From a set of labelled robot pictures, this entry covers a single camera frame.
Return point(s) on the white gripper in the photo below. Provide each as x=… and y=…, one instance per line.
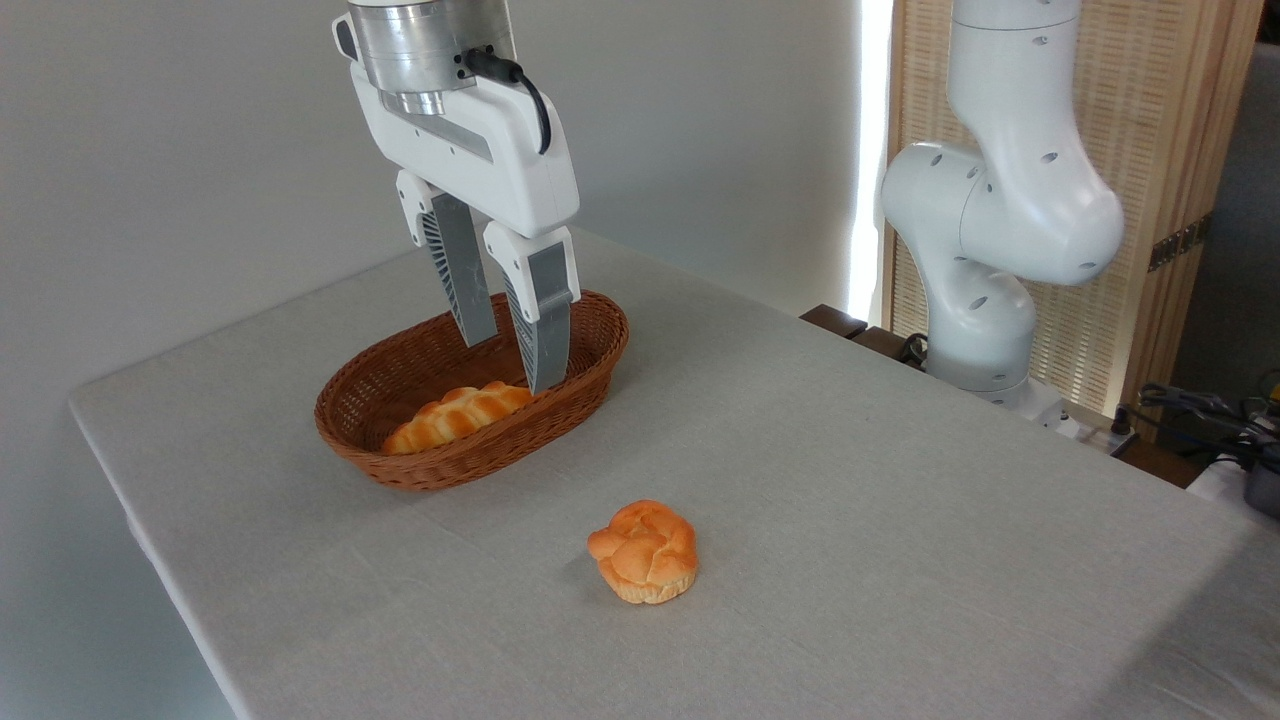
x=500, y=160

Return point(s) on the round knotted bread roll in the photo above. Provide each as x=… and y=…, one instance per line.
x=645, y=555

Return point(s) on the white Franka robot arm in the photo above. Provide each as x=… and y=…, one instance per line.
x=1010, y=200

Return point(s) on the long braided bread loaf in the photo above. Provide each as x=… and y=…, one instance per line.
x=450, y=415

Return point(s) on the brown oval wicker basket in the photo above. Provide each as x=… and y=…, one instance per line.
x=450, y=470

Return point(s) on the dark wooden side table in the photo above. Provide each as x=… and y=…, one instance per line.
x=850, y=328

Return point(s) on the grey tablecloth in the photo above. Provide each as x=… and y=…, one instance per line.
x=800, y=500

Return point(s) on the dark metal screen hinge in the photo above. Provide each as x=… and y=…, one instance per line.
x=1180, y=242

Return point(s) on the wooden slatted folding screen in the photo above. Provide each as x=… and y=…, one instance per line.
x=1160, y=100

